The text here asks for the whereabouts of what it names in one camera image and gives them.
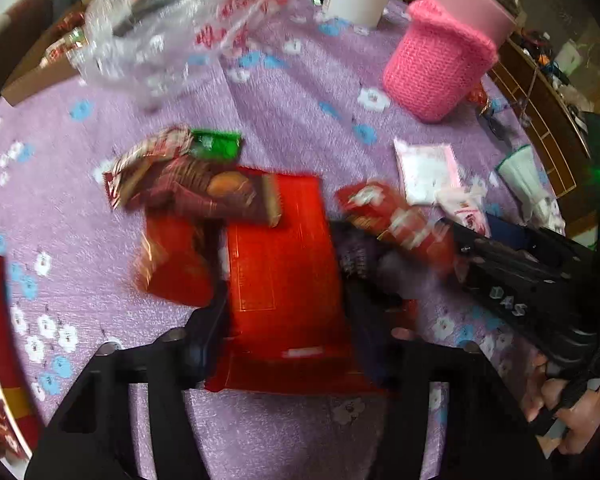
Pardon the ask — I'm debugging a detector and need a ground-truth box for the white pink snack packet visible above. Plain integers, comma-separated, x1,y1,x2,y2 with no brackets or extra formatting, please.
393,138,463,206

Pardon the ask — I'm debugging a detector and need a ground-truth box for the red white-flower snack packet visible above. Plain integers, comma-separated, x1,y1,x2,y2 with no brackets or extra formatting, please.
335,180,455,273

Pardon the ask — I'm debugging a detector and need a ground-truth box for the long red cake packet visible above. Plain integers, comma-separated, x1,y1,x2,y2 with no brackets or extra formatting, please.
204,174,380,396

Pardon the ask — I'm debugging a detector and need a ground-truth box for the brown cookie snack packet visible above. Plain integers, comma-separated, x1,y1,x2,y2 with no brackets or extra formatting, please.
102,125,282,226

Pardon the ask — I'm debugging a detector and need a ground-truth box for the green snack packet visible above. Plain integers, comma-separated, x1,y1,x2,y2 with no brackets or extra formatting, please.
189,129,242,162

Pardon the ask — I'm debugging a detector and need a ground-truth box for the dark purple snack packet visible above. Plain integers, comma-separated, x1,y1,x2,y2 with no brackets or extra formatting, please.
329,221,396,292

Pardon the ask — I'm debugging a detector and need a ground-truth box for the red gold snack packet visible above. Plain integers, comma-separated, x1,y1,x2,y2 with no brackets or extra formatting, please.
133,209,215,308

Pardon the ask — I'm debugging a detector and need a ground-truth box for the right hand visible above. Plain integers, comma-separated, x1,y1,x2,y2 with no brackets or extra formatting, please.
520,352,600,458

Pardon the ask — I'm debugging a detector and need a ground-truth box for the red candy by flask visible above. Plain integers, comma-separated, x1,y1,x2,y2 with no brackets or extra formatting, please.
466,81,491,115

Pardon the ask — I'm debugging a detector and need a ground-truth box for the pink knitted flask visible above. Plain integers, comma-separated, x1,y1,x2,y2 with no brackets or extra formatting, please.
382,0,522,122

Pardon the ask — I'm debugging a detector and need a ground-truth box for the brown cardboard snack box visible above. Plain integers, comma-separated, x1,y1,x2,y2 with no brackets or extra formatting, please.
1,2,86,106

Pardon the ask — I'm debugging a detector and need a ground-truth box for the clear plastic bag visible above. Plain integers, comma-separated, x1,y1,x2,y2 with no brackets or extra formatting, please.
68,0,297,107

